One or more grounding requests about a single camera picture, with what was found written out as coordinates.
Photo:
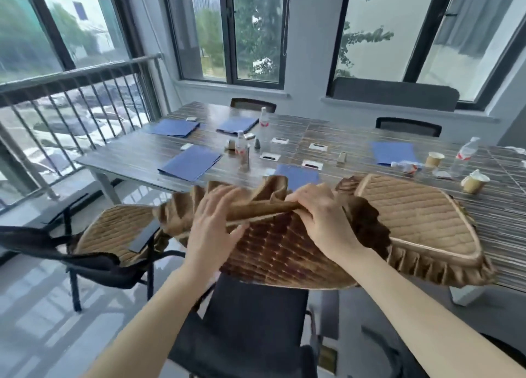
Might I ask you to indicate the blue folder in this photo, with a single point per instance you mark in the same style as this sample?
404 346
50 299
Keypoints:
296 176
172 127
237 125
189 163
392 152

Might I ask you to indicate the person's left forearm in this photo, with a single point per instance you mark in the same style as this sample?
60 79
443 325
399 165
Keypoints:
144 328

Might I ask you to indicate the steel railing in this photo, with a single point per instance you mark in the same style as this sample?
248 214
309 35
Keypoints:
82 71

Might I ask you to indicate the person's right forearm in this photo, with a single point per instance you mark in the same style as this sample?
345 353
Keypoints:
431 316

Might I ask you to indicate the person's left hand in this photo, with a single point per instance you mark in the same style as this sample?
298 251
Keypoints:
209 234

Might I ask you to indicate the person's right hand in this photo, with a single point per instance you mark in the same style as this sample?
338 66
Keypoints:
328 221

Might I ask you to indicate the clear plastic water bottle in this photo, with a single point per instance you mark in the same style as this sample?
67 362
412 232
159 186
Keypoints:
464 155
242 147
407 166
264 118

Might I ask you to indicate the striped wooden table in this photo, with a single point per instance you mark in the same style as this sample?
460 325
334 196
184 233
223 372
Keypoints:
353 137

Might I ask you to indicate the brown paper cup with tissue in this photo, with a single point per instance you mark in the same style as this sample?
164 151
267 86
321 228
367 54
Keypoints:
474 182
230 144

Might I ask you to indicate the tall glass window wall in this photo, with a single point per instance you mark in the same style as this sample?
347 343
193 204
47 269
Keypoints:
24 32

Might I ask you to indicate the small crumpled white tissue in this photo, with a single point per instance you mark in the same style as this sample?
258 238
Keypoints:
515 150

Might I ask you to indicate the black framed window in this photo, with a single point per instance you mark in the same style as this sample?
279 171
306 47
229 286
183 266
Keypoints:
255 28
390 28

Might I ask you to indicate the dark grey panel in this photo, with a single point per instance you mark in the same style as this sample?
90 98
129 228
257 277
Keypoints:
394 94

